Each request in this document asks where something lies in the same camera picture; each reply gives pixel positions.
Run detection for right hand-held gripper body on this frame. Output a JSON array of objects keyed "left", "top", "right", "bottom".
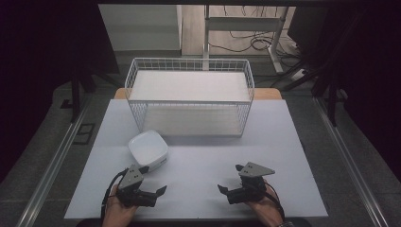
[{"left": 225, "top": 161, "right": 276, "bottom": 205}]

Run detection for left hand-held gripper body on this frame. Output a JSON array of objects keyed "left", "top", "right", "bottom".
[{"left": 115, "top": 164, "right": 158, "bottom": 208}]

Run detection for white square box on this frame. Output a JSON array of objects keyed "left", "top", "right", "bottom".
[{"left": 127, "top": 130, "right": 169, "bottom": 173}]

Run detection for person's right hand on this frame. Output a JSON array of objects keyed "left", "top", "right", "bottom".
[{"left": 247, "top": 182, "right": 285, "bottom": 227}]

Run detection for person's left hand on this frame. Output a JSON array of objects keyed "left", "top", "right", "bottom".
[{"left": 101, "top": 183, "right": 139, "bottom": 227}]

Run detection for white table cover sheet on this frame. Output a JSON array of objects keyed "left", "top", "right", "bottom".
[{"left": 63, "top": 98, "right": 329, "bottom": 220}]

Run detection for black tripod stand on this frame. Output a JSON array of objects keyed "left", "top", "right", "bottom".
[
  {"left": 270, "top": 12, "right": 365, "bottom": 128},
  {"left": 59, "top": 61, "right": 125, "bottom": 125}
]

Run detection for white power strip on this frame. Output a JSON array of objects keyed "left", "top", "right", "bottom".
[{"left": 290, "top": 68, "right": 309, "bottom": 82}]

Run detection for white cabinet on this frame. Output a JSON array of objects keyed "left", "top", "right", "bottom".
[{"left": 97, "top": 4, "right": 183, "bottom": 52}]

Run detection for dark curtain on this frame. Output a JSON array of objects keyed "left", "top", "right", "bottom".
[
  {"left": 0, "top": 0, "right": 121, "bottom": 184},
  {"left": 287, "top": 0, "right": 401, "bottom": 183}
]

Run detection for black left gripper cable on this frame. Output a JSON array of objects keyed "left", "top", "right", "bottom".
[{"left": 99, "top": 167, "right": 131, "bottom": 219}]

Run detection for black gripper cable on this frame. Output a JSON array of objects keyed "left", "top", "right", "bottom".
[
  {"left": 264, "top": 183, "right": 287, "bottom": 221},
  {"left": 99, "top": 167, "right": 131, "bottom": 219}
]

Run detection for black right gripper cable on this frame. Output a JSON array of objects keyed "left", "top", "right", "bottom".
[{"left": 264, "top": 183, "right": 287, "bottom": 221}]

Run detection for metal floor rail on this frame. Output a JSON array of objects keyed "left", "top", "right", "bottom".
[
  {"left": 312, "top": 96, "right": 391, "bottom": 227},
  {"left": 14, "top": 94, "right": 93, "bottom": 227}
]

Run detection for white wire basket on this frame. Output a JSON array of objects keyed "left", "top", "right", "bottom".
[{"left": 124, "top": 57, "right": 256, "bottom": 138}]

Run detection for black floor cables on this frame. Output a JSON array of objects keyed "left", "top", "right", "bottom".
[{"left": 207, "top": 5, "right": 305, "bottom": 69}]

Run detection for white desk frame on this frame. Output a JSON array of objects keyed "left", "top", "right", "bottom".
[{"left": 202, "top": 4, "right": 290, "bottom": 75}]

